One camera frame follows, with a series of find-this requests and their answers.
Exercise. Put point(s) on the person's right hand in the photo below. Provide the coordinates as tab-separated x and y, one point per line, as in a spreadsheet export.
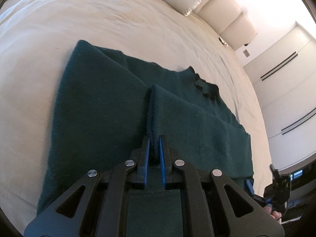
271	212

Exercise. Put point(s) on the grey wall outlet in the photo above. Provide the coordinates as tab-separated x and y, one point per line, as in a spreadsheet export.
246	53

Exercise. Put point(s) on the white wardrobe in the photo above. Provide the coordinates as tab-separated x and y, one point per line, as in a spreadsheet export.
284	96

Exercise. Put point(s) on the cream padded headboard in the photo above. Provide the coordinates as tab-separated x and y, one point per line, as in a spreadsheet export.
222	7

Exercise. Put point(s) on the small metal object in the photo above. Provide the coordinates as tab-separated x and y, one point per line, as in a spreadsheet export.
223	41

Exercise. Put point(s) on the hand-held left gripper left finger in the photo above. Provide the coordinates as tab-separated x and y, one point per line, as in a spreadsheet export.
147	158

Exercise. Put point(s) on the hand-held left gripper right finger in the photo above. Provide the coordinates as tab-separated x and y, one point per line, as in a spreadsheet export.
163	160

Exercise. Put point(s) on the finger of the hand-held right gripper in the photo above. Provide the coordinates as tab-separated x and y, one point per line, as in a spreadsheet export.
249	186

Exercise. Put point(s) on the dark green knit garment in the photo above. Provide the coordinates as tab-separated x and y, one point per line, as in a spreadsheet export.
103	108

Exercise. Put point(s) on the bed with cream sheet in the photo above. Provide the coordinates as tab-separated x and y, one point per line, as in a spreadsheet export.
123	17

